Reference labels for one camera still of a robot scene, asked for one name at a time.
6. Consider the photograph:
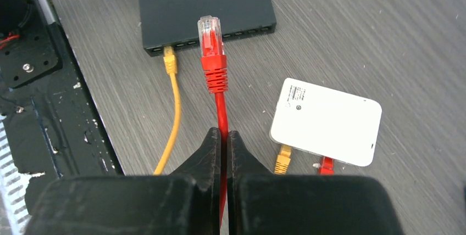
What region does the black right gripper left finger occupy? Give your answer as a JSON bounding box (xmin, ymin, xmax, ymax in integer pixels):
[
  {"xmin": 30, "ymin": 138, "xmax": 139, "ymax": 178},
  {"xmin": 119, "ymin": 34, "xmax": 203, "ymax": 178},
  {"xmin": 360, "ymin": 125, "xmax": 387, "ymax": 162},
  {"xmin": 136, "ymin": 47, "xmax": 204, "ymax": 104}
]
[{"xmin": 169, "ymin": 127, "xmax": 221, "ymax": 234}]

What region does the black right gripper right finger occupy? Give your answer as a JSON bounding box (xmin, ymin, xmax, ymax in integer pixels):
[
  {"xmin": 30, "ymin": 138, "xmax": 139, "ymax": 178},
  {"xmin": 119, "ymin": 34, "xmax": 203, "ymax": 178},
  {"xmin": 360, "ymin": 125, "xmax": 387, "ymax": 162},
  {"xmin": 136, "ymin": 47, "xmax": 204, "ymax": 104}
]
[{"xmin": 226, "ymin": 131, "xmax": 271, "ymax": 234}]

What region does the white square switch box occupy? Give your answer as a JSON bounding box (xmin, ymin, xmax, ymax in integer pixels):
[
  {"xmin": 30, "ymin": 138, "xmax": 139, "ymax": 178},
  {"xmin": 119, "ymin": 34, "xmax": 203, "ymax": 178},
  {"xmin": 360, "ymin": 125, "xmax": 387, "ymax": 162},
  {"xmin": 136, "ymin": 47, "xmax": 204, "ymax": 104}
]
[{"xmin": 269, "ymin": 78, "xmax": 382, "ymax": 167}]

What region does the yellow ethernet cable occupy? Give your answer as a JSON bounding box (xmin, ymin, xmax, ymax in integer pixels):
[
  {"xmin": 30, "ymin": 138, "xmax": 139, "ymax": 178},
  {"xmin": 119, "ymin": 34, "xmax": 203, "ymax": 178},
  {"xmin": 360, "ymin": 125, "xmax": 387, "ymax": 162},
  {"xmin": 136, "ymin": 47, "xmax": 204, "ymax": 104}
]
[{"xmin": 153, "ymin": 46, "xmax": 182, "ymax": 176}]

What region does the red ethernet cable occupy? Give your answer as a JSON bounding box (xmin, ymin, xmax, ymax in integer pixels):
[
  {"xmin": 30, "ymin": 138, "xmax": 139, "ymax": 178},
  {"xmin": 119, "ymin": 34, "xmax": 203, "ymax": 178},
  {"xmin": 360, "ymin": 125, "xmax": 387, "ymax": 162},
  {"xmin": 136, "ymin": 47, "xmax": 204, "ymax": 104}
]
[{"xmin": 197, "ymin": 15, "xmax": 230, "ymax": 227}]

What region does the black network switch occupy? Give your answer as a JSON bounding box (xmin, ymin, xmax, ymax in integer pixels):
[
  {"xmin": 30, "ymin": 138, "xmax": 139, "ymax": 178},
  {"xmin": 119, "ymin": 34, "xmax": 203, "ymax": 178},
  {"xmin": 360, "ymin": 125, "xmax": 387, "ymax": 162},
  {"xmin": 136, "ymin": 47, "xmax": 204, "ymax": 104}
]
[{"xmin": 138, "ymin": 0, "xmax": 277, "ymax": 57}]

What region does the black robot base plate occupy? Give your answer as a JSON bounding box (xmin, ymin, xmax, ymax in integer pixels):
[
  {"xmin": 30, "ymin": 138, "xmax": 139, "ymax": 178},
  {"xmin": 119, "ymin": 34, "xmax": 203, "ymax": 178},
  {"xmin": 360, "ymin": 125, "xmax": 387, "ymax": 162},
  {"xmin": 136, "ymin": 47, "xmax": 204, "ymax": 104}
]
[{"xmin": 0, "ymin": 0, "xmax": 125, "ymax": 216}]

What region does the white perforated cable tray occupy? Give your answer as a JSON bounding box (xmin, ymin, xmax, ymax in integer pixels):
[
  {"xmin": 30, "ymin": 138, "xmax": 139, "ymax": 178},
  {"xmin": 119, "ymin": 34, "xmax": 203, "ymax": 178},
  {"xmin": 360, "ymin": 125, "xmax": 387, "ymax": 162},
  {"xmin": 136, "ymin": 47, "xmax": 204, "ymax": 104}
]
[{"xmin": 1, "ymin": 115, "xmax": 45, "ymax": 234}]

